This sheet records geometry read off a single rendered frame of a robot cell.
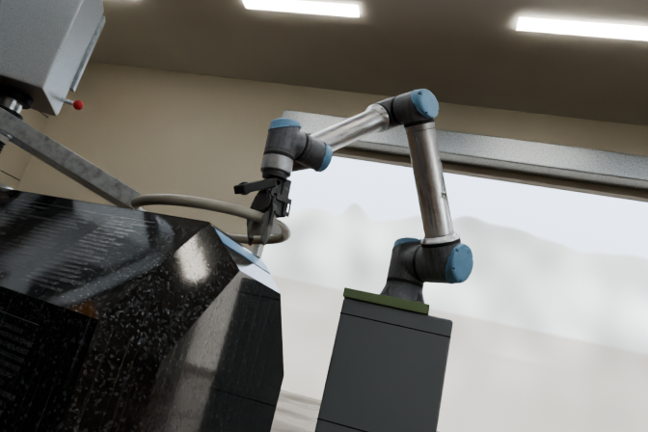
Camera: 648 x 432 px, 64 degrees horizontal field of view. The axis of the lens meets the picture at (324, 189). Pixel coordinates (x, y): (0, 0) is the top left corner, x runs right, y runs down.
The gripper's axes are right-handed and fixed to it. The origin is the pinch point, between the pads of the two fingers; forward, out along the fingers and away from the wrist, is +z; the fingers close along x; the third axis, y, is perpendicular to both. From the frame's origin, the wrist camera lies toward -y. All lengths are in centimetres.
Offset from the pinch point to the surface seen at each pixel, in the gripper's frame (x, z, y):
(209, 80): 488, -312, 246
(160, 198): 14.4, -5.7, -22.8
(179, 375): -28, 34, -33
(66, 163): 39, -12, -40
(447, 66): 168, -301, 350
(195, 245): -21.0, 10.1, -31.2
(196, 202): 5.8, -5.5, -17.2
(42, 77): 41, -33, -53
